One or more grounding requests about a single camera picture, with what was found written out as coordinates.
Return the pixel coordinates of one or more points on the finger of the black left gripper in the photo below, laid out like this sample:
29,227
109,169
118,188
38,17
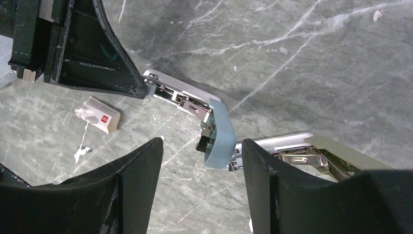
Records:
85,54

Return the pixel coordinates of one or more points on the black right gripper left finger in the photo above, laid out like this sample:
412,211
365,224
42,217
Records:
115,198

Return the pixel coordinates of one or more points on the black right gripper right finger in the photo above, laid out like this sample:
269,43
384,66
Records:
286,200

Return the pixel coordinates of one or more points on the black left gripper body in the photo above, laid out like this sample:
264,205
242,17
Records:
29,24

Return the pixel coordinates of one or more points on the white staple box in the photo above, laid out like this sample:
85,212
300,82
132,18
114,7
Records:
98,114

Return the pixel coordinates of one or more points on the small metal staple strip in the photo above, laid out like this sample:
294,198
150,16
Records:
150,90

